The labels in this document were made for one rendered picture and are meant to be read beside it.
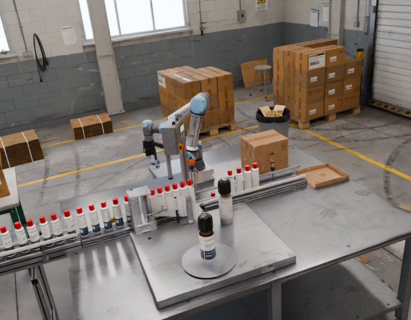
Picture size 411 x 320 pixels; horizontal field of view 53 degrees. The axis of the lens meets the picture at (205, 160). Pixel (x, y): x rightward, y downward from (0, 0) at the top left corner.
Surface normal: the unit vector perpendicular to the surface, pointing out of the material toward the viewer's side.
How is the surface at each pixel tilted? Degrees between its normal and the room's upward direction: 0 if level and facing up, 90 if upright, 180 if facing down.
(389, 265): 0
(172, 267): 0
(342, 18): 90
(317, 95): 90
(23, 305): 0
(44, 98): 90
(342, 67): 89
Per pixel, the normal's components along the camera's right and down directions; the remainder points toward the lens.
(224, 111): 0.40, 0.31
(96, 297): -0.08, -0.91
